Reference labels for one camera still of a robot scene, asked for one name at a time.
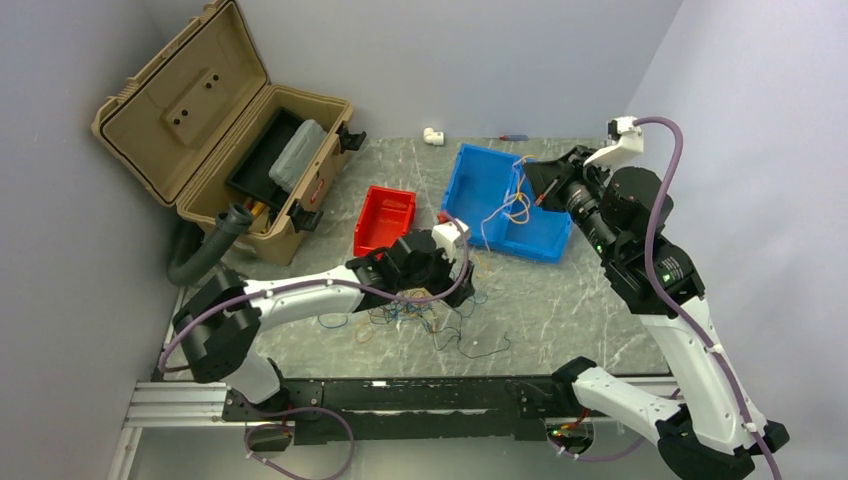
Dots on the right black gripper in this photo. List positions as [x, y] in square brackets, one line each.
[550, 178]

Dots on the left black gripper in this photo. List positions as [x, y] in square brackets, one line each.
[446, 283]

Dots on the white pipe elbow fitting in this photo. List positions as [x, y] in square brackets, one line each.
[433, 137]

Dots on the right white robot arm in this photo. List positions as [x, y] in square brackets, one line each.
[712, 430]

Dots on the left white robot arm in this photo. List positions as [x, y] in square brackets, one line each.
[216, 330]

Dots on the red plastic bin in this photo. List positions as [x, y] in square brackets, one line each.
[386, 215]

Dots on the blue plastic bin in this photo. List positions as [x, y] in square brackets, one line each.
[489, 192]

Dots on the grey plastic case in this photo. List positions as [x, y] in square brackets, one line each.
[292, 162]

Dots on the black toolbox tray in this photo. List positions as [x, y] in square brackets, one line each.
[251, 175]

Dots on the tan plastic toolbox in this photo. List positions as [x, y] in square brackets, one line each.
[183, 123]

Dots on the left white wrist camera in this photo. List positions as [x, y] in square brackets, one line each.
[452, 237]

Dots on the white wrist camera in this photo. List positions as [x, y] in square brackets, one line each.
[625, 142]
[452, 237]

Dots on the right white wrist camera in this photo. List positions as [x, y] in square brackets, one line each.
[625, 142]

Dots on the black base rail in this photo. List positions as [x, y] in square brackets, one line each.
[323, 410]

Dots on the aluminium frame rail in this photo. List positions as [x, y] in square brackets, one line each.
[157, 404]

